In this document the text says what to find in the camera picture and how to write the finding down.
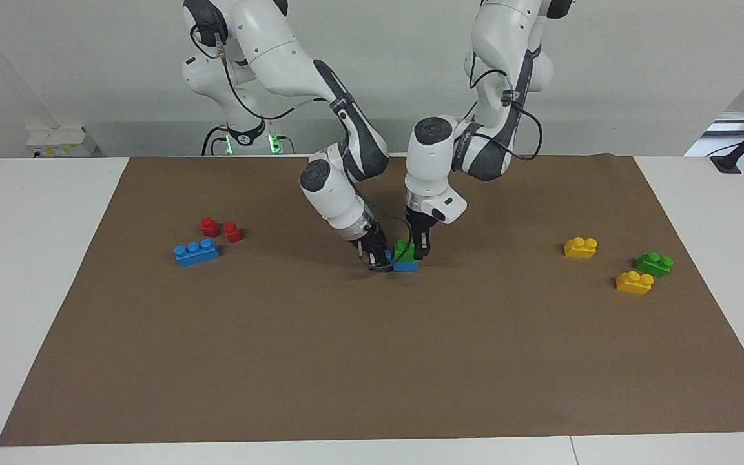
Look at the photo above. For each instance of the green two-stud toy brick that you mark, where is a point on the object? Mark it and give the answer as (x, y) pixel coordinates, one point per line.
(654, 264)
(403, 252)

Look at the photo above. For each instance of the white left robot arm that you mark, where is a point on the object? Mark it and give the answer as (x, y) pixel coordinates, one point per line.
(501, 39)

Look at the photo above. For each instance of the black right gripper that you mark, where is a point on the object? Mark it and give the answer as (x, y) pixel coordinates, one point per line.
(372, 245)

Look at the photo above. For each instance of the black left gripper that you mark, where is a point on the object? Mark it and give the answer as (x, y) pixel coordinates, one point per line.
(420, 225)

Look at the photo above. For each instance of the small red toy brick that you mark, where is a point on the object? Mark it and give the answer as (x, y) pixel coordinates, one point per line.
(233, 232)
(209, 227)

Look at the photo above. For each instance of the yellow two-stud toy brick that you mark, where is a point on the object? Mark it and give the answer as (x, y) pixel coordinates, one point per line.
(634, 283)
(580, 248)

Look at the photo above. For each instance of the white wall socket box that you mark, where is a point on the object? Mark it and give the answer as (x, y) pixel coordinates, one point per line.
(55, 141)

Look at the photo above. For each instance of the brown paper table mat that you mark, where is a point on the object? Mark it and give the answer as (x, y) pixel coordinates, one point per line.
(378, 349)

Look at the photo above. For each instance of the blue three-stud toy brick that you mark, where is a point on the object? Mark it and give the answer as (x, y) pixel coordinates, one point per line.
(405, 266)
(196, 253)

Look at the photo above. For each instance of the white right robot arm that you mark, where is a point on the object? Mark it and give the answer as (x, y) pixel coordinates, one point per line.
(281, 58)

